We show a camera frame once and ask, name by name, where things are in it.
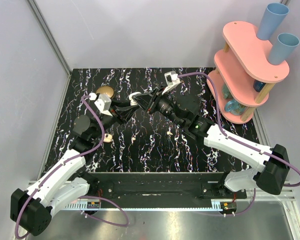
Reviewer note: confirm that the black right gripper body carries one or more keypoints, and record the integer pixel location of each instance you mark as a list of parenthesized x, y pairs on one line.
[(158, 92)]

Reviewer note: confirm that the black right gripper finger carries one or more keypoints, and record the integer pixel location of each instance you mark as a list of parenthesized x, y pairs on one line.
[(144, 101), (135, 94)]

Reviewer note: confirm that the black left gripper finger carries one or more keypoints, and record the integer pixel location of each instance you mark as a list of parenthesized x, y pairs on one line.
[(124, 114), (120, 103)]

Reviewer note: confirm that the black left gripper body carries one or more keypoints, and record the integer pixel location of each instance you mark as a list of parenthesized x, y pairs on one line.
[(117, 111)]

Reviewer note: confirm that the white earbud charging case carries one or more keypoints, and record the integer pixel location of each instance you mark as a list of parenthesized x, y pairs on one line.
[(132, 101)]

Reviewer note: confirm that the cream earbud charging case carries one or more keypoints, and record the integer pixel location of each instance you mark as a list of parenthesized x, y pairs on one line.
[(108, 138)]

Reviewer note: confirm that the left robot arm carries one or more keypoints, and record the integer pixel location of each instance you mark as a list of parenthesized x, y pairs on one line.
[(33, 209)]

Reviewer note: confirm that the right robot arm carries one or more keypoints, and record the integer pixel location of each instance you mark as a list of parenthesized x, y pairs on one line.
[(265, 172)]

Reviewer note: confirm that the gold patterned ceramic bowl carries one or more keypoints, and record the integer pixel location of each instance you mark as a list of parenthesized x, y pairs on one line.
[(106, 90)]

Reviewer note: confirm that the green ceramic mug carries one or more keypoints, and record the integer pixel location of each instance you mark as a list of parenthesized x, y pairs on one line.
[(226, 92)]

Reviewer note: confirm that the blue patterned mug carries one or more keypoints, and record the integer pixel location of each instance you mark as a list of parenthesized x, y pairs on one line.
[(234, 107)]

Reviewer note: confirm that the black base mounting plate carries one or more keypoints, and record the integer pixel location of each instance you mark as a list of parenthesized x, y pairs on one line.
[(158, 190)]

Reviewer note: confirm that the pink three-tier shelf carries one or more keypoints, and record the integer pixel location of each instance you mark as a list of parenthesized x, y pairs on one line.
[(242, 61)]

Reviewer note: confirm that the dark blue object on shelf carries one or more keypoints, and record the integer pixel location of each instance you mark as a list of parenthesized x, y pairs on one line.
[(258, 85)]

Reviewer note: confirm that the blue cup front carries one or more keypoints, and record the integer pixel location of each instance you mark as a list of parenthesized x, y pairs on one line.
[(283, 47)]

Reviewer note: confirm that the blue cup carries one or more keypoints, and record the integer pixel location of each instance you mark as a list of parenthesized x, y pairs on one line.
[(273, 16), (283, 47)]

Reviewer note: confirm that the blue cup rear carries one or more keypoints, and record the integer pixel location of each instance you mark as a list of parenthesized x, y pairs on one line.
[(273, 16)]

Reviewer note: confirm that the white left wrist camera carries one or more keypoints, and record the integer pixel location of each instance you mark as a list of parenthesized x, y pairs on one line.
[(103, 104)]

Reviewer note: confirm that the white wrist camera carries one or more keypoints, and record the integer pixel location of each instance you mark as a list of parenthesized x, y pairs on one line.
[(172, 81), (103, 104)]

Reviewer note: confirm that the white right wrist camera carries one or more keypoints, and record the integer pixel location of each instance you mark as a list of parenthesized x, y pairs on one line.
[(172, 81)]

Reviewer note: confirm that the aluminium frame rail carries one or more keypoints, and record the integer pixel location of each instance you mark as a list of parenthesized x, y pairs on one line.
[(49, 36)]

